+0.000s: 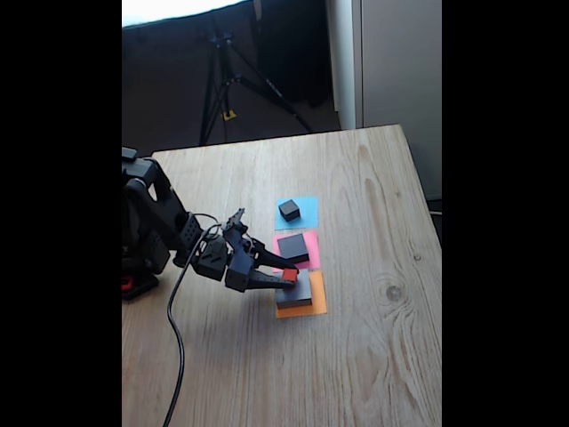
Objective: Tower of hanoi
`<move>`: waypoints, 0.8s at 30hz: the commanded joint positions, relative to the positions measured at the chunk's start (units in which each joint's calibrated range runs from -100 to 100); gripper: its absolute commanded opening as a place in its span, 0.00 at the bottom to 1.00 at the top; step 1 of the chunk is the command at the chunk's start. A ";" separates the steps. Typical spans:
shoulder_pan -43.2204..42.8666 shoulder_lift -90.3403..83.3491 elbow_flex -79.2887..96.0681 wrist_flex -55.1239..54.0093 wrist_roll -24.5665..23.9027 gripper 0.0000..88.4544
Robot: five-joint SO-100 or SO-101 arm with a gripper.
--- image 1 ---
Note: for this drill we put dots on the medium dark block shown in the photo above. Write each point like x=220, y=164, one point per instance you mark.
x=293, y=247

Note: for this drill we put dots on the small red cube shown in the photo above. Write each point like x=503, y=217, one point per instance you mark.
x=290, y=275

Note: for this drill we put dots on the small dark cube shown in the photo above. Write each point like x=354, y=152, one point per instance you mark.
x=289, y=209

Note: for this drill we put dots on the large grey block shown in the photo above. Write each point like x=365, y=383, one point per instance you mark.
x=302, y=291

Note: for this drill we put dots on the pink paper sheet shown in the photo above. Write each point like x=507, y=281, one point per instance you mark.
x=313, y=249

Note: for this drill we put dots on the blue paper sheet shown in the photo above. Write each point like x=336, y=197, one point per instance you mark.
x=311, y=213

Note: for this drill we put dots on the orange paper sheet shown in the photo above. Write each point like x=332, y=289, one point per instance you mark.
x=319, y=302

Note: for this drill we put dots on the yellow tape under tall tripod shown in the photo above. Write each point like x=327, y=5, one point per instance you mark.
x=229, y=115

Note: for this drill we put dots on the tall black tripod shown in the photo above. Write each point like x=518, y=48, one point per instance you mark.
x=221, y=80

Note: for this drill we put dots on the white cabinet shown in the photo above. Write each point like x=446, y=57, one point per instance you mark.
x=400, y=66

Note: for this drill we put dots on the bright white light panel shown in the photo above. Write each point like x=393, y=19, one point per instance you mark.
x=178, y=9

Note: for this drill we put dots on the small wrist camera board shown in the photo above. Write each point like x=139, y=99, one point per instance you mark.
x=235, y=220

